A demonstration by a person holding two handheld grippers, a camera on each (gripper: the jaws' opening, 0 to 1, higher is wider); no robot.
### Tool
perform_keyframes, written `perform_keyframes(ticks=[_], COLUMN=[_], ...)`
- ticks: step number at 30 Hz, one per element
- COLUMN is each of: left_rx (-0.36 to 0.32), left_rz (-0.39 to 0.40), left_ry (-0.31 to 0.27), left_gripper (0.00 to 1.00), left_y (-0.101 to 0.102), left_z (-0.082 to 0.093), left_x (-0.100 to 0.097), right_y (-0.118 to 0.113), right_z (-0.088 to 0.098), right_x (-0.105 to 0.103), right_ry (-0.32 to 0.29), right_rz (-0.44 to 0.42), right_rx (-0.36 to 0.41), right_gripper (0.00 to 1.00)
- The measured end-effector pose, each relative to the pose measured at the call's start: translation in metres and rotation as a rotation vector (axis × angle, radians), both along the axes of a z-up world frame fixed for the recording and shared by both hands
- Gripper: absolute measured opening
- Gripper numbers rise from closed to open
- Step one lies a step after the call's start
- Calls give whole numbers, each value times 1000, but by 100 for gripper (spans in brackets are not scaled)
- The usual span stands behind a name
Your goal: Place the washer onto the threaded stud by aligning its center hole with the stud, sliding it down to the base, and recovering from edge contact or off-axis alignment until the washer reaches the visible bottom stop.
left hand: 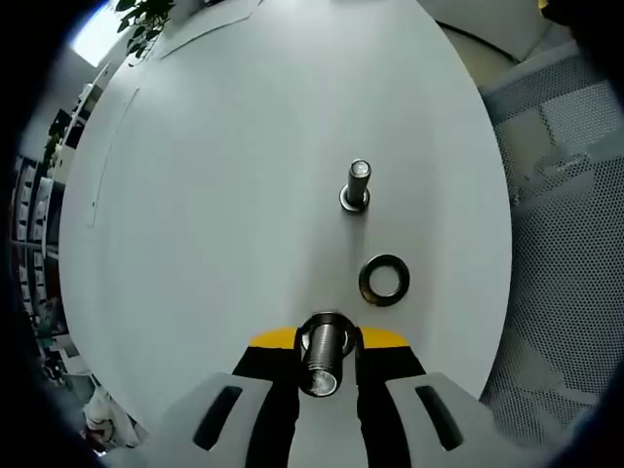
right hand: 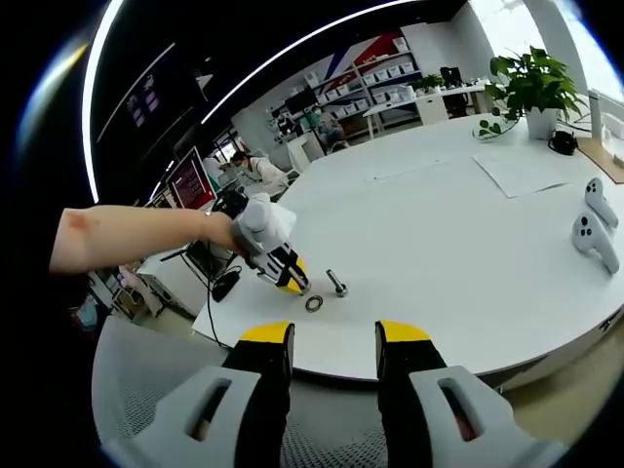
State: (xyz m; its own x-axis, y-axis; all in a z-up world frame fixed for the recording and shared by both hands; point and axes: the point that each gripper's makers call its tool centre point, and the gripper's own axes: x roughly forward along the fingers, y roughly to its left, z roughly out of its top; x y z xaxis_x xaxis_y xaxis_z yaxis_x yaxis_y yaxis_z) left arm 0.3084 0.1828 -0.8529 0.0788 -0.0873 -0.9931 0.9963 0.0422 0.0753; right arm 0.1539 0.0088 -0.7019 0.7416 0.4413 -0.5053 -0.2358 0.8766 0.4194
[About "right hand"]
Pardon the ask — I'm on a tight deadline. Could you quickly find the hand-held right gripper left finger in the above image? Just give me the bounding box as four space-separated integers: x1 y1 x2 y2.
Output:
104 320 296 468

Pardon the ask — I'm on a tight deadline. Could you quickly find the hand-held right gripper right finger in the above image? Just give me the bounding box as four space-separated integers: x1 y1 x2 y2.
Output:
373 319 570 468

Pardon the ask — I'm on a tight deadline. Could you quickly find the large threaded stud bolt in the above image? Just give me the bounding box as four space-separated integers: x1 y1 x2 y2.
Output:
325 268 350 300

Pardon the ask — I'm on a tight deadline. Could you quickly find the black computer mouse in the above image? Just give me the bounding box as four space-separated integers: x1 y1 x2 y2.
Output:
211 274 242 303

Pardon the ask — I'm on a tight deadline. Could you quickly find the open laptop red screen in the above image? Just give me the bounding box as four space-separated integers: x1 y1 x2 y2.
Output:
164 144 218 212

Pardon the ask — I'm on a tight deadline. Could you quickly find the white cabinet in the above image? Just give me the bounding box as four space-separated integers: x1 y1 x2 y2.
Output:
135 252 216 319

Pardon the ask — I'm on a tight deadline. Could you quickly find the grey mesh chair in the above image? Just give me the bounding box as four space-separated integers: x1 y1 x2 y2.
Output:
90 314 391 468

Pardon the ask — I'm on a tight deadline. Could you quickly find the black monitor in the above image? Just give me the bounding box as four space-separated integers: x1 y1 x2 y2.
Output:
284 88 319 114

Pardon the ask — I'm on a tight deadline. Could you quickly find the shelf with white bins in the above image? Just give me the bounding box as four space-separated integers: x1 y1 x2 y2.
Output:
265 31 425 142

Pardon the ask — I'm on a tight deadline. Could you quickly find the ceiling light strip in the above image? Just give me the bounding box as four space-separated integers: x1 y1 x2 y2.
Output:
198 0 426 127
79 0 129 205

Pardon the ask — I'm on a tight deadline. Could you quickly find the white counter desk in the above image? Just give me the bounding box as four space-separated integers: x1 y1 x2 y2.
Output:
362 80 494 137

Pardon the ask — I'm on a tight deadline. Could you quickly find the small green counter plant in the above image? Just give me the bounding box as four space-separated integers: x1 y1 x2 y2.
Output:
408 72 446 95

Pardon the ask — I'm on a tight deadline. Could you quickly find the glass bowl with plant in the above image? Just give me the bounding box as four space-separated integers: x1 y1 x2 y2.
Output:
470 115 519 143

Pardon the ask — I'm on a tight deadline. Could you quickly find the white game controller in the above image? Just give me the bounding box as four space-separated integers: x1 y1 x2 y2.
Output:
571 209 621 275
584 176 620 228

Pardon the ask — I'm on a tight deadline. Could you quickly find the white paper sheet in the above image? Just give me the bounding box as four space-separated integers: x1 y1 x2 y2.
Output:
471 152 570 200

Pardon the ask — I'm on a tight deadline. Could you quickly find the black device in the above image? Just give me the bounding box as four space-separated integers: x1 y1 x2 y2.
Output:
547 130 580 157

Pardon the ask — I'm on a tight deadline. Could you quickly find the wooden tray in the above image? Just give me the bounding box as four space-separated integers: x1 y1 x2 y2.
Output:
576 137 624 185

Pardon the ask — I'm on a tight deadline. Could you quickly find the potted green plant white pot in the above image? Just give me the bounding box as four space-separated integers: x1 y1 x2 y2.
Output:
486 45 592 141

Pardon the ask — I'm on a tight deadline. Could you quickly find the white tumbler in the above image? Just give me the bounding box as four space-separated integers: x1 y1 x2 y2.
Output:
586 88 606 140

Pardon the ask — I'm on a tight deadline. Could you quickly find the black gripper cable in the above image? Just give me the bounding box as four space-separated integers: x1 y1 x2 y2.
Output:
206 237 246 348

